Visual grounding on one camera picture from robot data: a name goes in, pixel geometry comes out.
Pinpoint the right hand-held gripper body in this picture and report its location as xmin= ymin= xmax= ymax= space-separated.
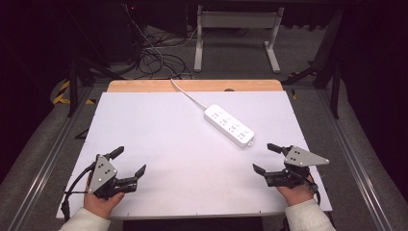
xmin=265 ymin=144 xmax=331 ymax=190

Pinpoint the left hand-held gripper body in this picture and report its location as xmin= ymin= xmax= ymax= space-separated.
xmin=87 ymin=153 xmax=138 ymax=200

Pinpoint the person's left hand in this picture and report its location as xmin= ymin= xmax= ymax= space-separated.
xmin=83 ymin=177 xmax=125 ymax=219

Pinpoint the person's right hand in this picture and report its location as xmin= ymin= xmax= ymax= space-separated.
xmin=276 ymin=174 xmax=317 ymax=207

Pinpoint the white board sheet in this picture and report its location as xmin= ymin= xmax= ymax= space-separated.
xmin=56 ymin=90 xmax=333 ymax=220

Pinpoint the white power strip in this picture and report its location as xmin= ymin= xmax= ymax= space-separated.
xmin=203 ymin=103 xmax=255 ymax=149

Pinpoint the wooden table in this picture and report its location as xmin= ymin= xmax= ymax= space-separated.
xmin=106 ymin=79 xmax=284 ymax=93

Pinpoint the black metal stand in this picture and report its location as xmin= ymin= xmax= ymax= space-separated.
xmin=64 ymin=56 xmax=127 ymax=118
xmin=282 ymin=9 xmax=344 ymax=120

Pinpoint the yellow black hazard tape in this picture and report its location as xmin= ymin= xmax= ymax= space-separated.
xmin=52 ymin=80 xmax=96 ymax=106

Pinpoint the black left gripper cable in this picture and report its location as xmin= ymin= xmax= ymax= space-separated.
xmin=61 ymin=162 xmax=97 ymax=223

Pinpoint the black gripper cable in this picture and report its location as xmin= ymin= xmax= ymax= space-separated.
xmin=306 ymin=177 xmax=322 ymax=206
xmin=61 ymin=162 xmax=97 ymax=223

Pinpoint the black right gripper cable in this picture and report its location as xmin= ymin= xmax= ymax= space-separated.
xmin=306 ymin=177 xmax=322 ymax=206

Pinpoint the aluminium floor rail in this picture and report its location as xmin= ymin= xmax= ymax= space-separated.
xmin=316 ymin=89 xmax=395 ymax=231
xmin=6 ymin=86 xmax=94 ymax=231

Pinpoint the white power strip cable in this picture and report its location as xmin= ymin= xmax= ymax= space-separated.
xmin=170 ymin=78 xmax=208 ymax=111

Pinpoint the tangle of floor cables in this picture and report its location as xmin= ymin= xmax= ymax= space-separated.
xmin=126 ymin=4 xmax=195 ymax=81

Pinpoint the white metal stand frame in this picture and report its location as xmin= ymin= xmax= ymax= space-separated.
xmin=193 ymin=4 xmax=286 ymax=74

